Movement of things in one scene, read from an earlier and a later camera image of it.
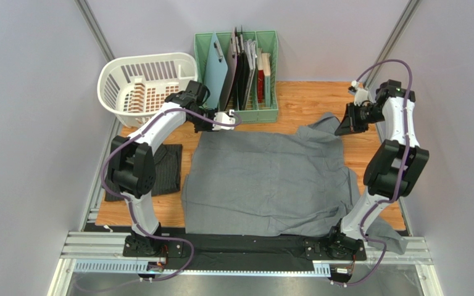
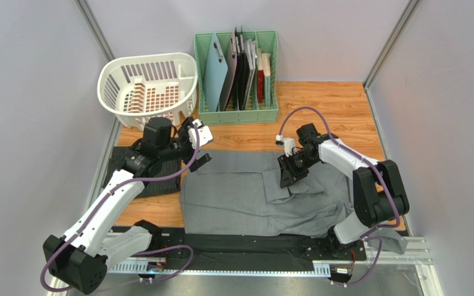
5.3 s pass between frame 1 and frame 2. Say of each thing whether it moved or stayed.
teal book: stayed
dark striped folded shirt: stayed
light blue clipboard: stayed
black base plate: stayed
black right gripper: moved
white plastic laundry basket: stayed
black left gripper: moved
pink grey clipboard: stayed
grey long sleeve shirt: moved
